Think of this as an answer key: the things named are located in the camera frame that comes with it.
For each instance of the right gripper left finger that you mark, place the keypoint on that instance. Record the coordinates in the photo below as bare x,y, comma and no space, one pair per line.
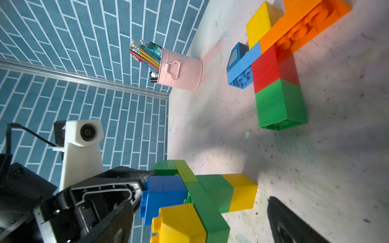
114,228

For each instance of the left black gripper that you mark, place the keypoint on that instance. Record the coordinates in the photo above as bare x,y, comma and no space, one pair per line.
32,213

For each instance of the small blue lego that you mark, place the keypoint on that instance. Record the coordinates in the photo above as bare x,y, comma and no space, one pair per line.
161,191
237,53

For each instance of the long light blue lego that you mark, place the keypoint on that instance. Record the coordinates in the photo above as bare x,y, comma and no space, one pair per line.
241,76

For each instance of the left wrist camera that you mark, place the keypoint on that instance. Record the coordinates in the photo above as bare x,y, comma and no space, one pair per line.
79,141

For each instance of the pink pen cup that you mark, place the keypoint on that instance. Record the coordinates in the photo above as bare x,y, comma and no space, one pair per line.
180,71

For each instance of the long green lego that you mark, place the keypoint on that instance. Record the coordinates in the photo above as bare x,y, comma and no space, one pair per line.
219,190

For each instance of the long orange lego brick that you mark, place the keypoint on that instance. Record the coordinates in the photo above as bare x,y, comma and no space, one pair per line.
304,21

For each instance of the small orange lego brick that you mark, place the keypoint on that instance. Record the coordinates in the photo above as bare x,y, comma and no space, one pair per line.
288,4

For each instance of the small green lego bottom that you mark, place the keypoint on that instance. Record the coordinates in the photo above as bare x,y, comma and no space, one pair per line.
165,168

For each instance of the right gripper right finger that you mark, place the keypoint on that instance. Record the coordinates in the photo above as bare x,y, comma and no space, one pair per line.
287,227

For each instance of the yellow lego bottom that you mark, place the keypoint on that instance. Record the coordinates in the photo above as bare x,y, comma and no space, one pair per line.
178,224

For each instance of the long lime lego brick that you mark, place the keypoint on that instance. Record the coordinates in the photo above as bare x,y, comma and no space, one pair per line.
215,225

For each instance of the red lego brick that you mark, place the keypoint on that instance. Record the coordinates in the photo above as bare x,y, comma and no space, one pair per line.
274,64

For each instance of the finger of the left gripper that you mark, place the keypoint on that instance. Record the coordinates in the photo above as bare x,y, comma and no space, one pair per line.
127,173

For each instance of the yellow lego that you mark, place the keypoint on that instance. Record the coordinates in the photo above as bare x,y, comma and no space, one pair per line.
178,224
261,22
244,192

